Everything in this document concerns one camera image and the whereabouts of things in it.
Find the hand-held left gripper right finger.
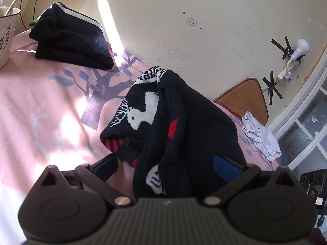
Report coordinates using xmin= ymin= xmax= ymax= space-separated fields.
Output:
xmin=201 ymin=154 xmax=296 ymax=208

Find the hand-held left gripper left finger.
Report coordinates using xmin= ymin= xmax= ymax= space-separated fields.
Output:
xmin=40 ymin=153 xmax=134 ymax=208

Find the black patterned knit sweater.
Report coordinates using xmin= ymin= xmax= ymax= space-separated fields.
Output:
xmin=100 ymin=66 xmax=248 ymax=199

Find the crumpled white cloth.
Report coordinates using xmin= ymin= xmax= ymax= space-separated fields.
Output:
xmin=241 ymin=111 xmax=282 ymax=162

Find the brown woven seat mat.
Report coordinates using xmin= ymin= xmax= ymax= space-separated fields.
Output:
xmin=213 ymin=78 xmax=269 ymax=126

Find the black tape cross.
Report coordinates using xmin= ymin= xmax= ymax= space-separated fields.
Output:
xmin=271 ymin=37 xmax=304 ymax=63
xmin=263 ymin=71 xmax=283 ymax=106

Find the pink tree-print bedsheet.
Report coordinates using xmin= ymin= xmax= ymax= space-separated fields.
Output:
xmin=0 ymin=29 xmax=281 ymax=245

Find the folded black striped garment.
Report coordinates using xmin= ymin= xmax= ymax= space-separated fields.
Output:
xmin=29 ymin=2 xmax=114 ymax=70

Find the white lamp bulb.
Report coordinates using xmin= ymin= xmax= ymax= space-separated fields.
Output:
xmin=290 ymin=38 xmax=312 ymax=60

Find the green cloth item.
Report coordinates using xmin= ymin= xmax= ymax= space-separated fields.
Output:
xmin=28 ymin=17 xmax=43 ymax=29

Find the white cup with stick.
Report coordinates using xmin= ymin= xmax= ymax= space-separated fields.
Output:
xmin=0 ymin=6 xmax=22 ymax=69

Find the wooden chopstick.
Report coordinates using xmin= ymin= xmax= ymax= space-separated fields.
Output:
xmin=4 ymin=0 xmax=27 ymax=17

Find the white window frame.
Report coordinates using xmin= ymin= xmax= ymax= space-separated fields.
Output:
xmin=266 ymin=53 xmax=327 ymax=172

